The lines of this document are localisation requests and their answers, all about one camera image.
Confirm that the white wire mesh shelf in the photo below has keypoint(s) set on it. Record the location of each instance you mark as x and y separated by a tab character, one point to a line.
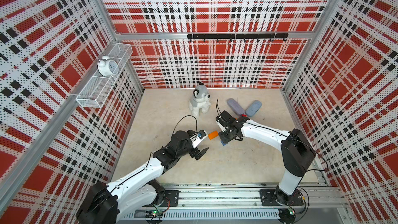
95	93

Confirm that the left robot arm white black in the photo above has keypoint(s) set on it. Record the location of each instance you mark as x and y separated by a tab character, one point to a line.
108	203

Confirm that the purple grey oval case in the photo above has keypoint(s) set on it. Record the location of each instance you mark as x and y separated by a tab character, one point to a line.
235	107

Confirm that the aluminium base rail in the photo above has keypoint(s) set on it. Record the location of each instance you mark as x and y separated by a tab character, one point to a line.
310	203

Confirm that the blue grey oval case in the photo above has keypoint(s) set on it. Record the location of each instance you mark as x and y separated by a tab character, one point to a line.
253	108

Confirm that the white alarm clock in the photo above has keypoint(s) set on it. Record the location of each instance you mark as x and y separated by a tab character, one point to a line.
107	67

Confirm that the long orange lego brick front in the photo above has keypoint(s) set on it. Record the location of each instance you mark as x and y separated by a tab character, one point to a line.
213	135

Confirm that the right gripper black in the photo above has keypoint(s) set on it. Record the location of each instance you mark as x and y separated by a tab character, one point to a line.
221	136

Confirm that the grey white husky plush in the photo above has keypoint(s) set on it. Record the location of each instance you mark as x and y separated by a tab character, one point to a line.
200	100

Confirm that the black hook rail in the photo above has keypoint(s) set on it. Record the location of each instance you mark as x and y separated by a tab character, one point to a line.
270	36

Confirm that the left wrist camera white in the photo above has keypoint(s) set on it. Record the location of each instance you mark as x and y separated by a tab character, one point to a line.
197	140

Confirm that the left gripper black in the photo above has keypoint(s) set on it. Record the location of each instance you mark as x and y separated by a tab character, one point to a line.
196	151

